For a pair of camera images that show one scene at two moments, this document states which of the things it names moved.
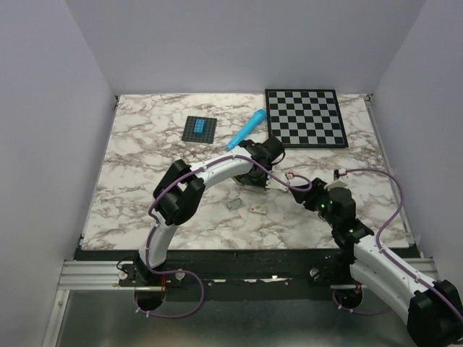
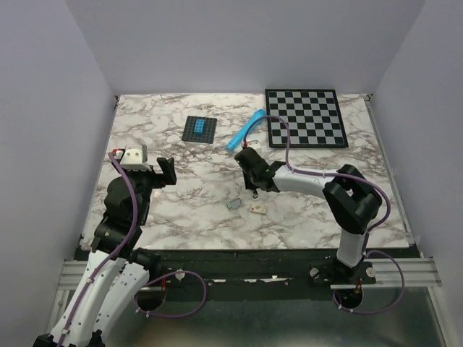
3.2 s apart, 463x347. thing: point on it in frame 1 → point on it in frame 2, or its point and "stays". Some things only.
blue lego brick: [199, 127] stays
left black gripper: [244, 181] → [161, 179]
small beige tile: [258, 208] stays
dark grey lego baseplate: [208, 130] stays
